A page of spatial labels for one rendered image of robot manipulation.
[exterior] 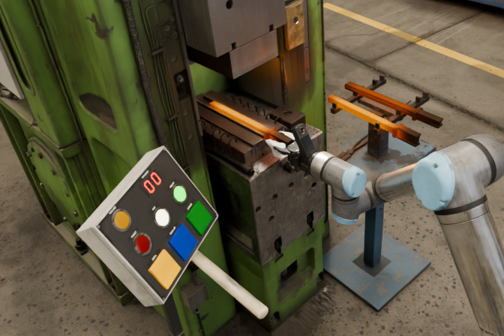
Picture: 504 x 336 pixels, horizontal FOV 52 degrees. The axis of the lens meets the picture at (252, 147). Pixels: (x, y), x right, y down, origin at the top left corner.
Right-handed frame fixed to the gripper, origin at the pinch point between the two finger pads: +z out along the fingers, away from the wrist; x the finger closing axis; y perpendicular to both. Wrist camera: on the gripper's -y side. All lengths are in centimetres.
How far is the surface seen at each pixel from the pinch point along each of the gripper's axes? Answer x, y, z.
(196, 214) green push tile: -44.4, -2.4, -12.7
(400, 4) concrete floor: 338, 100, 169
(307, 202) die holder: 11.4, 37.9, -3.0
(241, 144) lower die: -9.2, 1.9, 7.8
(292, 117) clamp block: 14.6, 1.9, 5.4
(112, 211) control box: -67, -19, -12
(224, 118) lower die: -3.0, 0.9, 23.9
